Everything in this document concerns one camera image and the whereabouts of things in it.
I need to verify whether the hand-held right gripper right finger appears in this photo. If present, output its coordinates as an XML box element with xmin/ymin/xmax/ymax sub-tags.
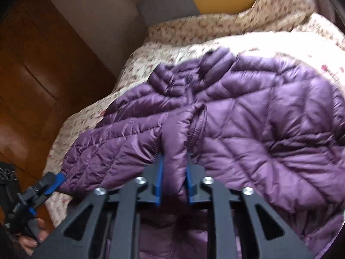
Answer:
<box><xmin>186</xmin><ymin>154</ymin><xmax>316</xmax><ymax>259</ymax></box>

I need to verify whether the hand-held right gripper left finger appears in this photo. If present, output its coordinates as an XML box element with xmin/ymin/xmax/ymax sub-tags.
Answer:
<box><xmin>31</xmin><ymin>152</ymin><xmax>166</xmax><ymax>259</ymax></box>

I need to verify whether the purple quilted down jacket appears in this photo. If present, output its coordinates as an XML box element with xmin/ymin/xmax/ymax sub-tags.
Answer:
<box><xmin>61</xmin><ymin>47</ymin><xmax>345</xmax><ymax>259</ymax></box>

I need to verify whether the person's left hand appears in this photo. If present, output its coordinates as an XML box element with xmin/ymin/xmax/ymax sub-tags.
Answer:
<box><xmin>16</xmin><ymin>218</ymin><xmax>48</xmax><ymax>252</ymax></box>

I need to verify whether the brown wooden wardrobe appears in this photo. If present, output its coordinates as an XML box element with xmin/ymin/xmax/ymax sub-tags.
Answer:
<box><xmin>0</xmin><ymin>0</ymin><xmax>118</xmax><ymax>235</ymax></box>

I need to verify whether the cream floral bed quilt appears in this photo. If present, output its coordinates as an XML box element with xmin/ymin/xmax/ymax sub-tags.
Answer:
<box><xmin>44</xmin><ymin>13</ymin><xmax>345</xmax><ymax>230</ymax></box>

